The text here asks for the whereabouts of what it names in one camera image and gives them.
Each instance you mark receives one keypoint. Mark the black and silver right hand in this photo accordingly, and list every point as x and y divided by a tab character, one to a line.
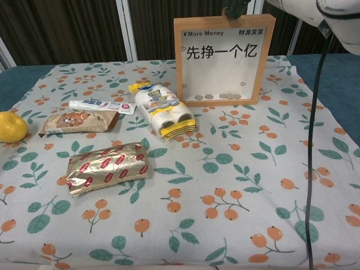
235	9

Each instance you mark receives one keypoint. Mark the grey oval metal disc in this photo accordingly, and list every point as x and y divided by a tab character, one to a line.
198	97
238	96
223	96
230	96
208	96

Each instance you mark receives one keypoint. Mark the yellow white tissue roll pack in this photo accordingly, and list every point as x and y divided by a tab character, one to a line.
160	109

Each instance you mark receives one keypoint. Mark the floral leaf print tablecloth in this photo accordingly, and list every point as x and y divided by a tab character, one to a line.
197	174

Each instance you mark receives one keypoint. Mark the white toothpaste tube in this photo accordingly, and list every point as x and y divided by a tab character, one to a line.
95	105

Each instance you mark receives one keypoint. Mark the brown snack bar wrapper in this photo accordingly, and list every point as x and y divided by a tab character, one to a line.
78	121

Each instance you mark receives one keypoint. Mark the gold red snack packet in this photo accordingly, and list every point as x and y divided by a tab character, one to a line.
109	166

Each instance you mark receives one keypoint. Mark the yellow lemon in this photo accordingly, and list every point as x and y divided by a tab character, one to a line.
11	126

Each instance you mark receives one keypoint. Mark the wooden coin bank frame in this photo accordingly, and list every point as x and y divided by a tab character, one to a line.
219	73

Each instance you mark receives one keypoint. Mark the dark partition panel white frame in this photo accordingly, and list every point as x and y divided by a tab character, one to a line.
309	39
56	28
154	28

